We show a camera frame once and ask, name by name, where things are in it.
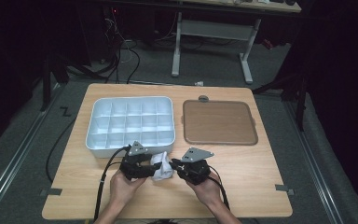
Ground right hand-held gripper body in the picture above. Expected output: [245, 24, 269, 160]
[178, 147, 215, 187]

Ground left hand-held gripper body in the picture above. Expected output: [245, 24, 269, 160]
[118, 140, 154, 181]

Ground white sock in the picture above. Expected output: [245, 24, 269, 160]
[149, 150, 172, 182]

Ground person's right hand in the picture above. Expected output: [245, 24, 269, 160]
[186, 171, 224, 209]

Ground person's left hand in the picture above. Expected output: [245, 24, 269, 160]
[109, 169, 148, 209]

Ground white divided storage box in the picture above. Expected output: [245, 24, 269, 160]
[85, 95, 177, 159]

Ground brown tray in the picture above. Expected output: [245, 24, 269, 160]
[181, 99, 259, 147]

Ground grey tape strip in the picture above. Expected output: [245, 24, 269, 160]
[274, 184, 296, 197]
[39, 188, 63, 197]

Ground black metal stand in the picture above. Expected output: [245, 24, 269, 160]
[39, 54, 71, 112]
[251, 69, 310, 133]

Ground white-legged wooden desk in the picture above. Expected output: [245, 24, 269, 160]
[170, 0, 303, 85]

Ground small red object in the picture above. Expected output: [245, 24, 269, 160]
[261, 38, 275, 50]

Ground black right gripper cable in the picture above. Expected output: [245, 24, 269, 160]
[207, 163, 231, 212]

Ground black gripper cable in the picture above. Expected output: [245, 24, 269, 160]
[207, 163, 231, 212]
[45, 118, 132, 223]

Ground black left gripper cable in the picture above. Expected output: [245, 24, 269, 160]
[45, 118, 132, 223]

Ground bundle of black cables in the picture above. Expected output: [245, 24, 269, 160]
[101, 7, 143, 85]

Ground metal floor rail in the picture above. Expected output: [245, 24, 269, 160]
[283, 100, 345, 224]
[0, 83, 62, 220]

